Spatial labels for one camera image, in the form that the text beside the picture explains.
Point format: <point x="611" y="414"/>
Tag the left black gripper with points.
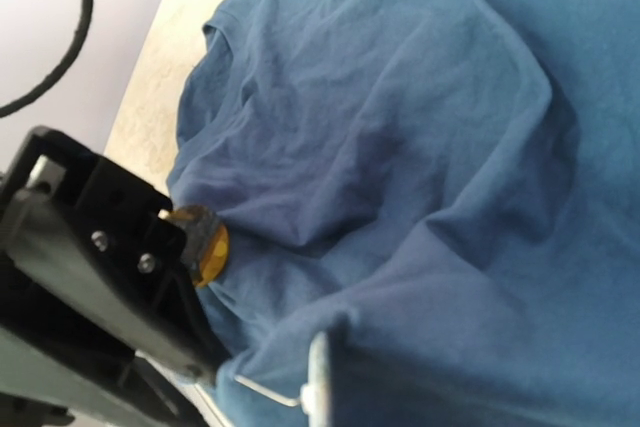
<point x="78" y="228"/>

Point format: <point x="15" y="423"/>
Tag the dark blue t-shirt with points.
<point x="448" y="188"/>

